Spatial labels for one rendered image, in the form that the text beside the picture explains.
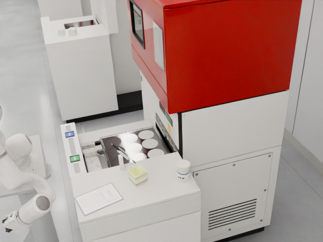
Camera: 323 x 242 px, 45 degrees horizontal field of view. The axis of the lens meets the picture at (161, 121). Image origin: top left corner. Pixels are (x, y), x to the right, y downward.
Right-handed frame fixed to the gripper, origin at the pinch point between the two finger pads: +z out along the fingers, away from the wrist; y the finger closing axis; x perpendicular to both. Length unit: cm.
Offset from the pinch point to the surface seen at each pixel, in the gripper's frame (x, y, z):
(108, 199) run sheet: 18.8, 38.2, -19.7
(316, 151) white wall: 123, 237, -43
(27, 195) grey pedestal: 41, 21, 44
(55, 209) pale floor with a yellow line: 74, 73, 114
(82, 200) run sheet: 18.4, 28.9, -11.1
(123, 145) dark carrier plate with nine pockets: 68, 56, -4
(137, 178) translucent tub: 29, 47, -31
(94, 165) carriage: 52, 42, 5
